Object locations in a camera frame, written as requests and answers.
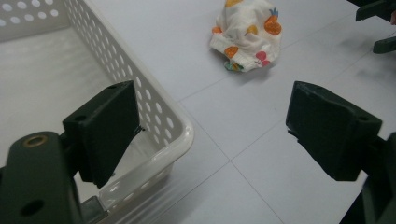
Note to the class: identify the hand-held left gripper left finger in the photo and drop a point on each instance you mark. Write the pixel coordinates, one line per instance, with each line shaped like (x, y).
(106, 133)

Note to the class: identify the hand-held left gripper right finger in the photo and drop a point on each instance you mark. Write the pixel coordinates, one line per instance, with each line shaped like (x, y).
(330, 130)

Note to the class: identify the white perforated plastic basket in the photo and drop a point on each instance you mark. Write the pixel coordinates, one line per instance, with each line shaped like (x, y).
(46, 74)

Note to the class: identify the white fruit-print cloth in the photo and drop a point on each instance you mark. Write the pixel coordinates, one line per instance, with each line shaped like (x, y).
(249, 34)

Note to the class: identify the white table cover board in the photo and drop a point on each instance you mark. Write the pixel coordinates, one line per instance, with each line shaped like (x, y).
(249, 130)

